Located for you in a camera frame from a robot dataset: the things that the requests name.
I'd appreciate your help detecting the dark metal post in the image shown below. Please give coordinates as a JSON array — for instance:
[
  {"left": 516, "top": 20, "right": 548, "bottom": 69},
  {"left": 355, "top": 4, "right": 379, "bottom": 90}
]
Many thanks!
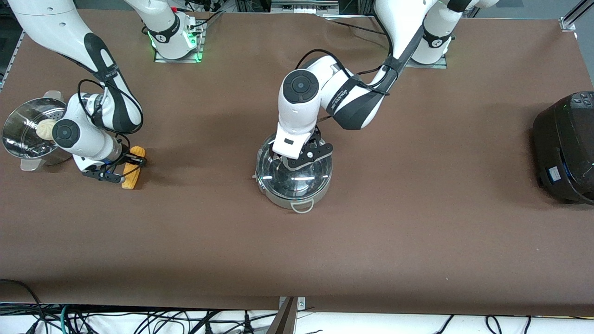
[{"left": 266, "top": 297, "right": 298, "bottom": 334}]

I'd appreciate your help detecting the black rice cooker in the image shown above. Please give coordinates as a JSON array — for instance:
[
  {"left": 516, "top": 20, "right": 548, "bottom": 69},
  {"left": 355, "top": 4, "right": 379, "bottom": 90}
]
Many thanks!
[{"left": 532, "top": 91, "right": 594, "bottom": 206}]

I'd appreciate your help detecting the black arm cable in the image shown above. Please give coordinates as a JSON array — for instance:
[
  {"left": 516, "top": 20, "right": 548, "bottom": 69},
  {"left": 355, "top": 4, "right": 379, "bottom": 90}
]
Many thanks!
[
  {"left": 297, "top": 28, "right": 395, "bottom": 96},
  {"left": 78, "top": 79, "right": 144, "bottom": 140}
]

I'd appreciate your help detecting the grey pot with handles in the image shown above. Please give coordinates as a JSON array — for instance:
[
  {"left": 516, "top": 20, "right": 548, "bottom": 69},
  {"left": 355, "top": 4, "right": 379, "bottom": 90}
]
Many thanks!
[{"left": 255, "top": 135, "right": 334, "bottom": 214}]

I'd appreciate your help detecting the black table cable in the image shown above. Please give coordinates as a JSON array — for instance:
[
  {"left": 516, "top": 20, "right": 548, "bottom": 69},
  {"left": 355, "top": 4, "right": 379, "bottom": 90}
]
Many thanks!
[{"left": 320, "top": 14, "right": 388, "bottom": 36}]

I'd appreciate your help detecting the grey background frame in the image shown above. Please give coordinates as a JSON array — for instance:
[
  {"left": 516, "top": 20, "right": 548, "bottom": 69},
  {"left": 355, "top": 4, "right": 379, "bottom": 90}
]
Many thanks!
[{"left": 271, "top": 0, "right": 340, "bottom": 14}]

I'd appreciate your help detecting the aluminium corner profile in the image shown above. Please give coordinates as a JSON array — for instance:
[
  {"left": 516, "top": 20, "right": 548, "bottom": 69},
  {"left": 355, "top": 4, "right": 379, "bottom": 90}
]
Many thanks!
[{"left": 559, "top": 0, "right": 594, "bottom": 32}]

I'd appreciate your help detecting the pale steamed bun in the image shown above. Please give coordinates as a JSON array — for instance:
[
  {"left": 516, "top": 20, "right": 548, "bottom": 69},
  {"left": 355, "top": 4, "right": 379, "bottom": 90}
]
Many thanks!
[{"left": 36, "top": 119, "right": 57, "bottom": 141}]

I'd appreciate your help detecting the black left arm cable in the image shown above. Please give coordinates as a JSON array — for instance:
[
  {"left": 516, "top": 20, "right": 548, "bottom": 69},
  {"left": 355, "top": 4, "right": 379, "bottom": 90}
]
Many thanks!
[{"left": 297, "top": 28, "right": 395, "bottom": 96}]

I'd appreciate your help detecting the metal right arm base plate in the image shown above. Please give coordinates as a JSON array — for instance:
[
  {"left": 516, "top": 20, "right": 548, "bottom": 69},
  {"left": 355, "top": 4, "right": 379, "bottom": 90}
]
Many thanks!
[{"left": 154, "top": 19, "right": 205, "bottom": 63}]

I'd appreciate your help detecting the glass pot lid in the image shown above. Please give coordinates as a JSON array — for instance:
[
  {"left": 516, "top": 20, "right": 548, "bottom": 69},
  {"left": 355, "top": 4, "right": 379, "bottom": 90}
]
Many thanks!
[{"left": 257, "top": 135, "right": 333, "bottom": 196}]

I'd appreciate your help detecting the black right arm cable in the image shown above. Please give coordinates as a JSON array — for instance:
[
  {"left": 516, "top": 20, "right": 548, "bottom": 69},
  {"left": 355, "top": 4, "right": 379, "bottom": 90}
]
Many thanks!
[{"left": 78, "top": 79, "right": 144, "bottom": 140}]

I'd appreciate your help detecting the aluminium edge rail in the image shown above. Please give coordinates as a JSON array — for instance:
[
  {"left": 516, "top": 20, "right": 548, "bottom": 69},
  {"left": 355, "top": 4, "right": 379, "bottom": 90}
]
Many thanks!
[{"left": 0, "top": 30, "right": 25, "bottom": 91}]

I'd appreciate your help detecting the steel steamer pot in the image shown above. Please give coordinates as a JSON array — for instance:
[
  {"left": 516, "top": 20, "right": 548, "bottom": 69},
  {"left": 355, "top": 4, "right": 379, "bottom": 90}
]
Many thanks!
[{"left": 1, "top": 90, "right": 89, "bottom": 172}]

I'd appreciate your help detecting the yellow corn cob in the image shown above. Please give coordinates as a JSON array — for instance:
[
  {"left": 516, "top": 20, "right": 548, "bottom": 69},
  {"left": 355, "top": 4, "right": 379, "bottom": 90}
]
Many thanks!
[{"left": 122, "top": 146, "right": 146, "bottom": 190}]

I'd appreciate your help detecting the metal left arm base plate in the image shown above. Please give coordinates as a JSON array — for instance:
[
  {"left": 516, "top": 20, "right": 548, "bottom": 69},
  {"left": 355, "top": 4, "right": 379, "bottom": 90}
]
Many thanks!
[{"left": 406, "top": 51, "right": 448, "bottom": 69}]

